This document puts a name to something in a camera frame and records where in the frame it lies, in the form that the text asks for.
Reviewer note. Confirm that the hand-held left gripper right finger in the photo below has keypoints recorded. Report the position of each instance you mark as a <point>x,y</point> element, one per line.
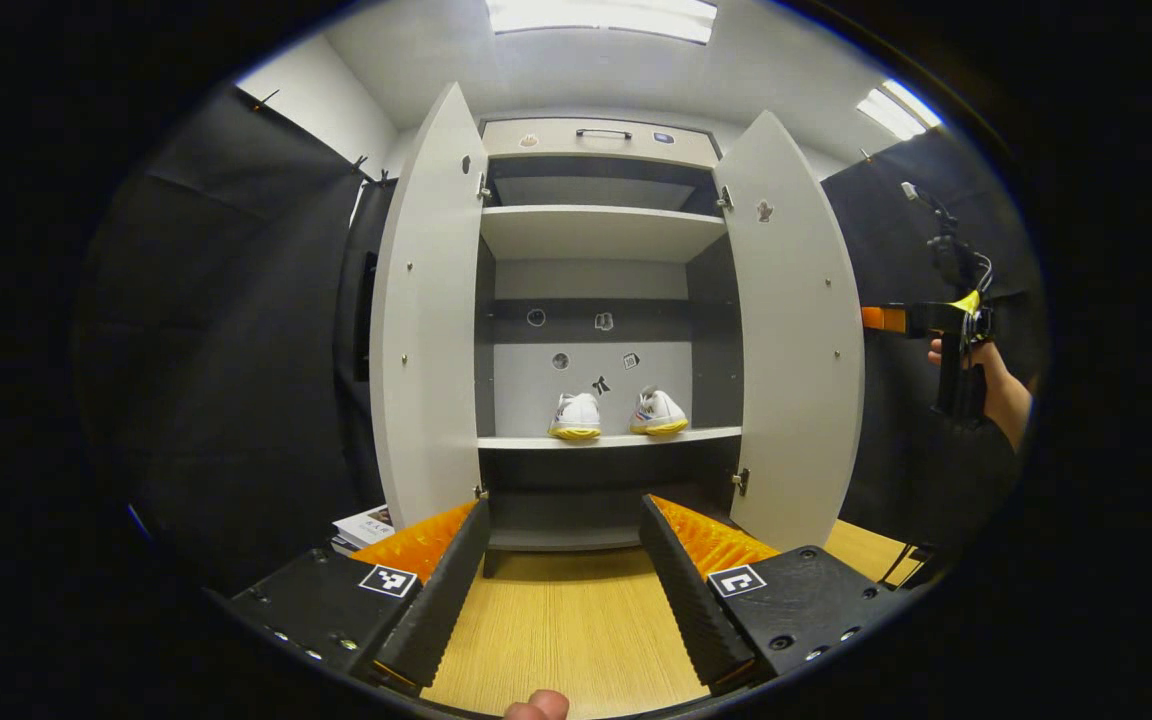
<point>686,600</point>

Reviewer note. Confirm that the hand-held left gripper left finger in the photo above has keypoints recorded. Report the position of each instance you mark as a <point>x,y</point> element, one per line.
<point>441,600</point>

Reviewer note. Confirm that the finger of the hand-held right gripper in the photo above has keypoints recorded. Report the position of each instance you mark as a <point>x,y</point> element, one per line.
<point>921,320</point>

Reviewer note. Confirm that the grey shoe cabinet door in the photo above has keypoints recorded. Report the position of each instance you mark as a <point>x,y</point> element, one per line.
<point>796,340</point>
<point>431,330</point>

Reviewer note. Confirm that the white shoe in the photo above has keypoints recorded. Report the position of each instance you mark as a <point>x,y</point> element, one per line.
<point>658,412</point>
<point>576,415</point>

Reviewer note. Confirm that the grey shoe cabinet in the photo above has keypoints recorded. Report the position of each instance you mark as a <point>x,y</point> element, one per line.
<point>596,232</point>

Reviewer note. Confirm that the ceiling light panel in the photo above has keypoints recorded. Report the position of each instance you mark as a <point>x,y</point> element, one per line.
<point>898,108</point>
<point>601,18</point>

